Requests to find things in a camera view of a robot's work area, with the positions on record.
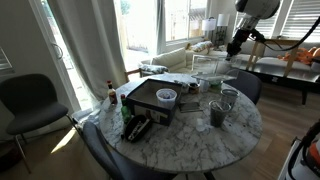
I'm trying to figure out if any green glass bottle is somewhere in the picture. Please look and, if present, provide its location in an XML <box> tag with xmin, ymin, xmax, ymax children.
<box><xmin>121</xmin><ymin>94</ymin><xmax>131</xmax><ymax>124</ymax></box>

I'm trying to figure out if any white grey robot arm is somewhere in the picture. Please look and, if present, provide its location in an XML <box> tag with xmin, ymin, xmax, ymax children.
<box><xmin>227</xmin><ymin>0</ymin><xmax>280</xmax><ymax>57</ymax></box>

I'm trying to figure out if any orange plush toy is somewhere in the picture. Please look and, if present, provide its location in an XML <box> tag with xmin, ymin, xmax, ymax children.
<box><xmin>277</xmin><ymin>47</ymin><xmax>320</xmax><ymax>65</ymax></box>

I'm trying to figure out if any white table lamp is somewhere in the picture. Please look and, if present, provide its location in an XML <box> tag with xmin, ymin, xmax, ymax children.
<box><xmin>202</xmin><ymin>17</ymin><xmax>216</xmax><ymax>40</ymax></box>
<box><xmin>216</xmin><ymin>14</ymin><xmax>230</xmax><ymax>46</ymax></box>

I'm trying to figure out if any beige curtain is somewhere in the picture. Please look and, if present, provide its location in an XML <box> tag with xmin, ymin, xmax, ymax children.
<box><xmin>48</xmin><ymin>0</ymin><xmax>126</xmax><ymax>100</ymax></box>

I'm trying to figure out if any black low bench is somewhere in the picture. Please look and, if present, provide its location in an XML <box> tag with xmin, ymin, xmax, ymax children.
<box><xmin>240</xmin><ymin>60</ymin><xmax>320</xmax><ymax>105</ymax></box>

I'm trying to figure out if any white plastic cup in box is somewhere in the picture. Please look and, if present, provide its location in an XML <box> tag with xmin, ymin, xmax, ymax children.
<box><xmin>156</xmin><ymin>88</ymin><xmax>177</xmax><ymax>109</ymax></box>

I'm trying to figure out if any small dark jar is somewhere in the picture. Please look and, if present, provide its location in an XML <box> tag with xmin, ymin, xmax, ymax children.
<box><xmin>189</xmin><ymin>83</ymin><xmax>200</xmax><ymax>94</ymax></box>

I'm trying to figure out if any round marble table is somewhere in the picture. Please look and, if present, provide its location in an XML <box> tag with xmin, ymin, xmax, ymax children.
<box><xmin>98</xmin><ymin>72</ymin><xmax>264</xmax><ymax>175</ymax></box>

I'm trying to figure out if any patterned pillow on armrest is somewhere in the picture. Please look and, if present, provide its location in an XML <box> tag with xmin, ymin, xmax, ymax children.
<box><xmin>140</xmin><ymin>64</ymin><xmax>168</xmax><ymax>74</ymax></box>

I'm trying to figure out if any small clear cup on table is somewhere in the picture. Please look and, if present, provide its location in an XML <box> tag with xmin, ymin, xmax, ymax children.
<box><xmin>196</xmin><ymin>118</ymin><xmax>206</xmax><ymax>132</ymax></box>

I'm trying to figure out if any dark filled clear cup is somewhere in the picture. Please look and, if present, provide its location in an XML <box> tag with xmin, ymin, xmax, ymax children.
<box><xmin>209</xmin><ymin>100</ymin><xmax>231</xmax><ymax>127</ymax></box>

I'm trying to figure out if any dark chair at left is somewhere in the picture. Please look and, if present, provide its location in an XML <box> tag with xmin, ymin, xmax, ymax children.
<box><xmin>0</xmin><ymin>74</ymin><xmax>71</xmax><ymax>172</ymax></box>

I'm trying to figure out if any dark cardboard box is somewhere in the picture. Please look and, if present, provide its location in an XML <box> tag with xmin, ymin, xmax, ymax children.
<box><xmin>127</xmin><ymin>79</ymin><xmax>182</xmax><ymax>126</ymax></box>

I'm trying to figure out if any cream sofa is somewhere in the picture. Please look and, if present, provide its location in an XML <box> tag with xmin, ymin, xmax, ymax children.
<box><xmin>139</xmin><ymin>43</ymin><xmax>227</xmax><ymax>74</ymax></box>

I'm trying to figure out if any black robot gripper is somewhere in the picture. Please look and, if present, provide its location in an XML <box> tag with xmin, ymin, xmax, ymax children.
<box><xmin>227</xmin><ymin>29</ymin><xmax>250</xmax><ymax>57</ymax></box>

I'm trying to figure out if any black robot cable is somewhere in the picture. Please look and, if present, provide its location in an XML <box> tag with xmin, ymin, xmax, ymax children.
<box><xmin>250</xmin><ymin>15</ymin><xmax>320</xmax><ymax>53</ymax></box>

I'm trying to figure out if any black oval tray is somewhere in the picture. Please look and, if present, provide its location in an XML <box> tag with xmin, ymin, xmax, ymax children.
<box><xmin>124</xmin><ymin>115</ymin><xmax>152</xmax><ymax>143</ymax></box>

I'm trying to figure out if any wooden stool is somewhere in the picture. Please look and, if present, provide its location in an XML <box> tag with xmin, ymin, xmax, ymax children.
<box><xmin>246</xmin><ymin>38</ymin><xmax>300</xmax><ymax>77</ymax></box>

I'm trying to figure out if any patterned cushion on sofa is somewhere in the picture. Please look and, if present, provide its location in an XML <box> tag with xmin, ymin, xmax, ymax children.
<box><xmin>191</xmin><ymin>41</ymin><xmax>213</xmax><ymax>52</ymax></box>

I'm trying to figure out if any left white table lamp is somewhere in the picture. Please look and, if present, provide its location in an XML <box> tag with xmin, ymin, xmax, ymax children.
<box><xmin>202</xmin><ymin>17</ymin><xmax>216</xmax><ymax>40</ymax></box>

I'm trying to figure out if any red cap sauce bottle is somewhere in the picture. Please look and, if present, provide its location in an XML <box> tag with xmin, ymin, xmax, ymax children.
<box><xmin>107</xmin><ymin>80</ymin><xmax>118</xmax><ymax>105</ymax></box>

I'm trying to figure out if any clear cup at rear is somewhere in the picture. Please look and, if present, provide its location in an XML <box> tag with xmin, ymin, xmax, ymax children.
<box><xmin>221</xmin><ymin>89</ymin><xmax>239</xmax><ymax>107</ymax></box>

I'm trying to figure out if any right white table lamp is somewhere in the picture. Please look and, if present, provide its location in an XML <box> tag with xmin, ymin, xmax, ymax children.
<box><xmin>216</xmin><ymin>14</ymin><xmax>230</xmax><ymax>46</ymax></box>

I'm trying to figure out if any clear plastic case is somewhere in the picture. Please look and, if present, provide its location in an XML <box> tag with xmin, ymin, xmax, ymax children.
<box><xmin>192</xmin><ymin>55</ymin><xmax>242</xmax><ymax>82</ymax></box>

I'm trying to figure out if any orange white equipment at corner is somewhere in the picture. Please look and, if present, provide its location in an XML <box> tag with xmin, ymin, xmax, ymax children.
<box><xmin>277</xmin><ymin>120</ymin><xmax>320</xmax><ymax>180</ymax></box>

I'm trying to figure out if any dark chair behind table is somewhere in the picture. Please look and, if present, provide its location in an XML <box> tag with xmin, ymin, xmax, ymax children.
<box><xmin>226</xmin><ymin>70</ymin><xmax>262</xmax><ymax>104</ymax></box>

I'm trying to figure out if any blue chair in front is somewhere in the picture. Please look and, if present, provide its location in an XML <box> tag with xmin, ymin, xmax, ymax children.
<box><xmin>82</xmin><ymin>122</ymin><xmax>176</xmax><ymax>180</ymax></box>

